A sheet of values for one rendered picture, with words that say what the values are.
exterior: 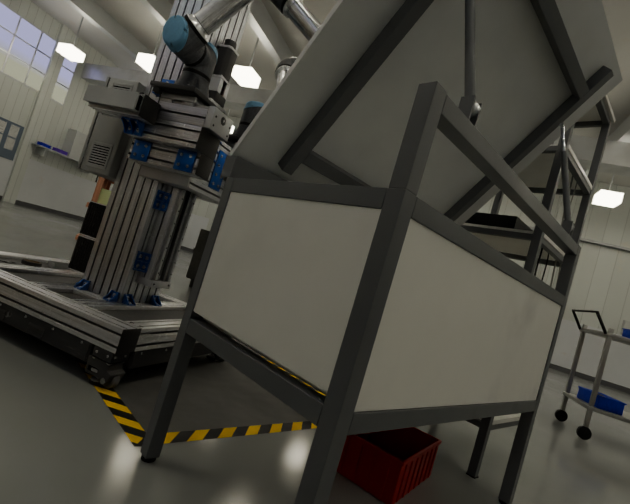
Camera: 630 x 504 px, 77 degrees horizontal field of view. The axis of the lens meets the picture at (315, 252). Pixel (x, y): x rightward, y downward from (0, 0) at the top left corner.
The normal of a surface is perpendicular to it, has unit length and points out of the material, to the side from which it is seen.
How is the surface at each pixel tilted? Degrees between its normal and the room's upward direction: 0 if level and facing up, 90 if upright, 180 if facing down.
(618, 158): 90
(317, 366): 90
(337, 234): 90
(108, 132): 90
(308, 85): 126
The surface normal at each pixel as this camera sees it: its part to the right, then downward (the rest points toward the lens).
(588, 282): -0.29, -0.14
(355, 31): 0.37, 0.70
